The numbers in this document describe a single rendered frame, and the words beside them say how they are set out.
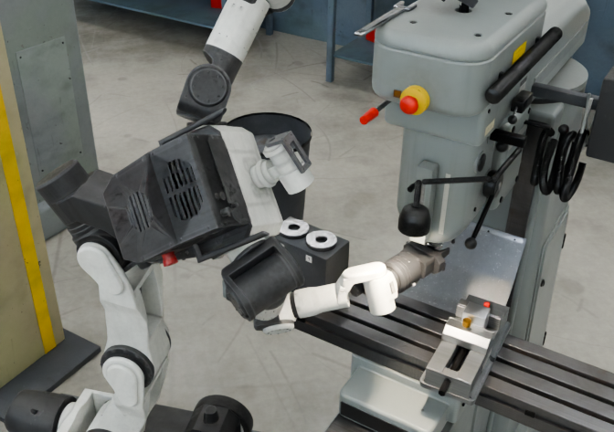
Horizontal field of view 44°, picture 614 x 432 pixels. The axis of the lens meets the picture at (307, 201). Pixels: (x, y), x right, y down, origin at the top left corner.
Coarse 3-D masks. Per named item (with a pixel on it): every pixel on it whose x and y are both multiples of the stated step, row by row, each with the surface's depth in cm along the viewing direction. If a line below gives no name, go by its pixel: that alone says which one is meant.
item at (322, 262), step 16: (288, 224) 227; (304, 224) 227; (288, 240) 222; (304, 240) 222; (320, 240) 222; (336, 240) 220; (304, 256) 218; (320, 256) 215; (336, 256) 218; (304, 272) 222; (320, 272) 217; (336, 272) 222
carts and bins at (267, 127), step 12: (240, 120) 412; (252, 120) 416; (264, 120) 418; (276, 120) 417; (288, 120) 415; (300, 120) 410; (252, 132) 419; (264, 132) 421; (276, 132) 421; (300, 132) 413; (264, 144) 411; (264, 156) 378; (276, 192) 392; (300, 192) 402; (288, 204) 399; (300, 204) 408; (288, 216) 404; (300, 216) 414
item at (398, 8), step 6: (396, 6) 168; (402, 6) 167; (408, 6) 167; (414, 6) 168; (390, 12) 164; (396, 12) 164; (378, 18) 160; (384, 18) 160; (390, 18) 162; (372, 24) 157; (378, 24) 157; (360, 30) 154; (366, 30) 154; (372, 30) 155; (360, 36) 152
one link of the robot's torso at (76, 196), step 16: (48, 176) 175; (64, 176) 171; (80, 176) 174; (96, 176) 177; (48, 192) 171; (64, 192) 171; (80, 192) 171; (96, 192) 172; (64, 208) 172; (80, 208) 171; (96, 208) 170; (64, 224) 177; (80, 224) 174; (96, 224) 172
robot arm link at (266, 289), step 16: (272, 256) 162; (256, 272) 159; (272, 272) 159; (288, 272) 160; (240, 288) 157; (256, 288) 157; (272, 288) 158; (288, 288) 161; (256, 304) 158; (272, 304) 165
